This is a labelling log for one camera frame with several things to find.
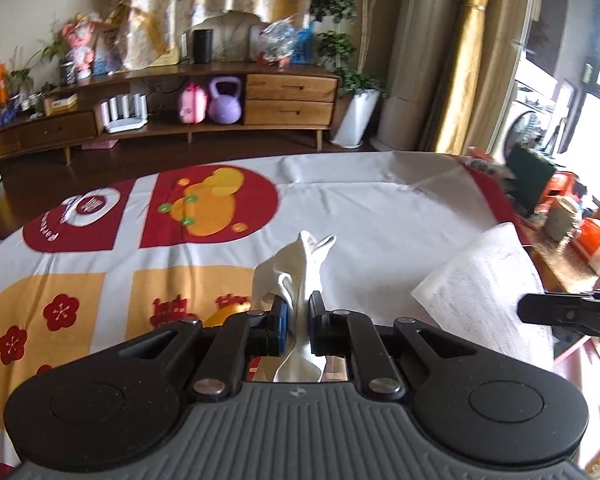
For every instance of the floral cloth covered tv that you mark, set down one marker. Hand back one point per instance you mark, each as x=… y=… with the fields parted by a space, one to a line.
x=205 y=5

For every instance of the green potted tree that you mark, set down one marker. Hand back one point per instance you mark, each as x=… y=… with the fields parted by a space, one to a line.
x=343 y=45

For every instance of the golden curtain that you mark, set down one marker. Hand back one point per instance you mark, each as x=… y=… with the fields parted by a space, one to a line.
x=460 y=95

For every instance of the orange snack packet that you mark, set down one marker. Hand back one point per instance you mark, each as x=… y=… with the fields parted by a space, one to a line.
x=586 y=243

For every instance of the small potted plant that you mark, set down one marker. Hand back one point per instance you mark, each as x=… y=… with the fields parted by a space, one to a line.
x=59 y=49

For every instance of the purple kettlebell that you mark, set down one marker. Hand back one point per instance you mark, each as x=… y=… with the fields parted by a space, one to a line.
x=225 y=109

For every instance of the wooden tv cabinet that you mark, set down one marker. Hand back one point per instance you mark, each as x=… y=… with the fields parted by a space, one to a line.
x=296 y=97

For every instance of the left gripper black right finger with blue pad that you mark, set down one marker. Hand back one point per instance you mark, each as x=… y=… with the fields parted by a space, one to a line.
x=353 y=337

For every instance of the cream ceramic mug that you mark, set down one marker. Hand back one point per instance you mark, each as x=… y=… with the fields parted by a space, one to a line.
x=562 y=218

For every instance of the orange green tissue box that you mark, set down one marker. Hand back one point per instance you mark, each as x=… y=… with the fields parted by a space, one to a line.
x=537 y=179

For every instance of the printed white red tablecloth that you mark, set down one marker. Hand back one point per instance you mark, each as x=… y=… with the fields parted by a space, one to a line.
x=118 y=261

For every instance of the pink plush doll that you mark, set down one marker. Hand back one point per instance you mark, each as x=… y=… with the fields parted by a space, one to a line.
x=79 y=36

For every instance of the white square planter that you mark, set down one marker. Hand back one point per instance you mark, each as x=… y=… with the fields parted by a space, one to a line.
x=350 y=131

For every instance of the clear plastic bag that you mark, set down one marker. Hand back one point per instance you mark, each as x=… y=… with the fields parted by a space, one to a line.
x=276 y=43

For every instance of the white wifi router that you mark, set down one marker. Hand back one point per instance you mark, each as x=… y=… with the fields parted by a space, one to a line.
x=124 y=113

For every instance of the black cylinder speaker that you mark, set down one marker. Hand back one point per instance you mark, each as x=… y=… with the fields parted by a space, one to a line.
x=202 y=46

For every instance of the beige covered standing unit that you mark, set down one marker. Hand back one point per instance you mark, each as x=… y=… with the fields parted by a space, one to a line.
x=423 y=32

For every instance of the white cloth piece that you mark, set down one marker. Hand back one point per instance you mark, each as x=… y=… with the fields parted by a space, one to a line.
x=293 y=274

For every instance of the cream waffle towel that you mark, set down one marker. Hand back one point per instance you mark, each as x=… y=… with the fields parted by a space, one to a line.
x=474 y=296

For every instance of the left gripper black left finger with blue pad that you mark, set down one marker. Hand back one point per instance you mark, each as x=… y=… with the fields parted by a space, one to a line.
x=242 y=337

